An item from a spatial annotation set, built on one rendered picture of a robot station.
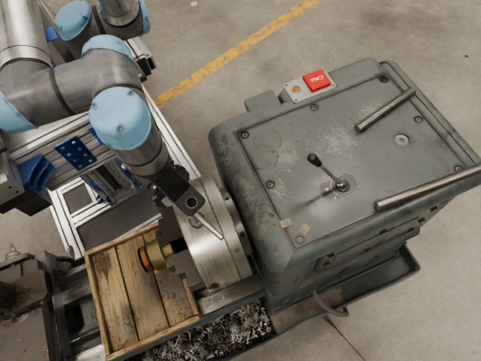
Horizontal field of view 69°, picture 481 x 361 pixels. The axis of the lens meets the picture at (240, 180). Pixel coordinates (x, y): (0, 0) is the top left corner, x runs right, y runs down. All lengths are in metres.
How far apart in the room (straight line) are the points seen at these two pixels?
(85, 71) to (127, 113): 0.12
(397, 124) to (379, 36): 2.19
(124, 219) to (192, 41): 1.66
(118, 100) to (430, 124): 0.79
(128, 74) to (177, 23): 2.79
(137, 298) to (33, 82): 0.82
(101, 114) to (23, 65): 0.17
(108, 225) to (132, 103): 1.68
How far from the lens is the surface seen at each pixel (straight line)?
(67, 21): 1.21
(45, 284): 1.23
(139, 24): 1.19
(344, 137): 0.95
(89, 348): 1.33
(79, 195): 2.31
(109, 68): 0.56
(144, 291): 1.24
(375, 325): 2.11
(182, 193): 0.64
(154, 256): 1.00
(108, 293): 1.28
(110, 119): 0.49
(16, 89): 0.61
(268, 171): 0.88
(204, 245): 0.87
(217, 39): 3.12
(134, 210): 2.12
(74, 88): 0.58
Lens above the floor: 2.04
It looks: 63 degrees down
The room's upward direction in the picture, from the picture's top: 10 degrees counter-clockwise
